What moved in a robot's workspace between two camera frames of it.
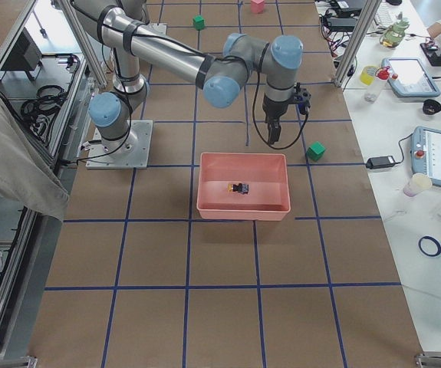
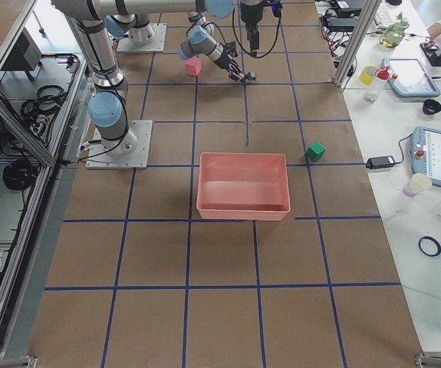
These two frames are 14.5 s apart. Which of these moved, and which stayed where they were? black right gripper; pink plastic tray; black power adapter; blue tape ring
Moved: black right gripper
Stayed: pink plastic tray; black power adapter; blue tape ring
